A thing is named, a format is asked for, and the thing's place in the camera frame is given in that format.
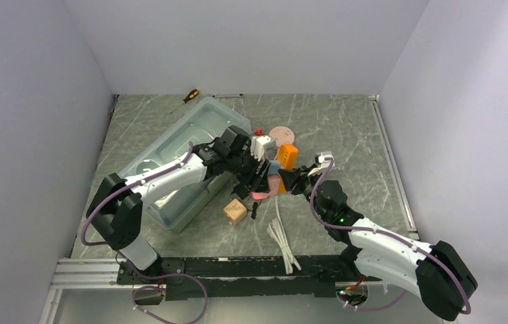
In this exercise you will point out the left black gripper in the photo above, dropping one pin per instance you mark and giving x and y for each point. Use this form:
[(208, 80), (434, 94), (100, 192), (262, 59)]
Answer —
[(254, 181)]

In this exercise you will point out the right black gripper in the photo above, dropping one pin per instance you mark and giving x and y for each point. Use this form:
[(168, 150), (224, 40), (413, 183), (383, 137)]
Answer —
[(294, 179)]

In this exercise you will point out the black power adapter plug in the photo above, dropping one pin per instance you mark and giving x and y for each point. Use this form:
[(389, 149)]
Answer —
[(240, 192)]

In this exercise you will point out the dark pink plug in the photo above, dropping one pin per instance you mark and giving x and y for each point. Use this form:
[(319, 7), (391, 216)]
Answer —
[(259, 195)]

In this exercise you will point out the pink square socket adapter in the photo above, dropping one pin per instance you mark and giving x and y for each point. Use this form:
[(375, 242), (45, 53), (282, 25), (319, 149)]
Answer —
[(274, 182)]

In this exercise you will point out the blue small adapter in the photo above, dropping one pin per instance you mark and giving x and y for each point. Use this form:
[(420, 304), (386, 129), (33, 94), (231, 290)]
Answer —
[(274, 167)]

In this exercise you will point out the orange power strip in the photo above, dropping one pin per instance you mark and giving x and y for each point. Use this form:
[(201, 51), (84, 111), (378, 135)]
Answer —
[(287, 156)]

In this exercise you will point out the beige cube socket adapter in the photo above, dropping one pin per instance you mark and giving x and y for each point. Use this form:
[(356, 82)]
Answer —
[(235, 211)]

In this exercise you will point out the round pink power socket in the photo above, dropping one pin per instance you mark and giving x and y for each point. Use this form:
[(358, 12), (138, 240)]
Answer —
[(282, 135)]

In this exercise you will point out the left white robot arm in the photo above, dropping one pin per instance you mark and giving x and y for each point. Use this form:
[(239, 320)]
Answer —
[(116, 210)]

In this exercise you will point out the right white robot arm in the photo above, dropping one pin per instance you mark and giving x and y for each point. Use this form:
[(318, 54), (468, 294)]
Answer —
[(435, 273)]

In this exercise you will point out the clear plastic storage box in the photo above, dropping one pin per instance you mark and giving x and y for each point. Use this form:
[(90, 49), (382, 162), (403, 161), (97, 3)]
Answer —
[(207, 120)]

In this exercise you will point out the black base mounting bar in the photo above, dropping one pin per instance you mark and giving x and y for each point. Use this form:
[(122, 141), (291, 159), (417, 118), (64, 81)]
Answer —
[(183, 278)]

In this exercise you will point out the small orange black screwdriver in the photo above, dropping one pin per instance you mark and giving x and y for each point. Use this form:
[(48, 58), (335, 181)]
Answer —
[(190, 96)]

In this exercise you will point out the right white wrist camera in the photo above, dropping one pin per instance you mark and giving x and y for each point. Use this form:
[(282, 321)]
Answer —
[(323, 161)]

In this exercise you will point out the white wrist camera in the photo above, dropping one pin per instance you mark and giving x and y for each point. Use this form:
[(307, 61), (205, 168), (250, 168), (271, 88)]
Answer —
[(323, 161), (262, 147)]

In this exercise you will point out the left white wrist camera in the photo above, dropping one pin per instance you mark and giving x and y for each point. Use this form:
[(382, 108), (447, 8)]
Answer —
[(262, 147)]

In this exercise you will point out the aluminium frame rail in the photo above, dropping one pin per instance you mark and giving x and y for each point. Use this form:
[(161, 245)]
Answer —
[(78, 274)]

